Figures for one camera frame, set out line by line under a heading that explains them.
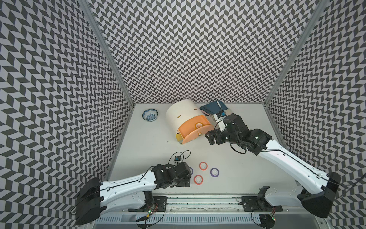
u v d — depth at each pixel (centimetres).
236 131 51
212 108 116
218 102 120
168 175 57
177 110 86
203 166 86
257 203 65
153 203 64
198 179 81
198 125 83
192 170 84
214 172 83
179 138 77
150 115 110
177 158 72
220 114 62
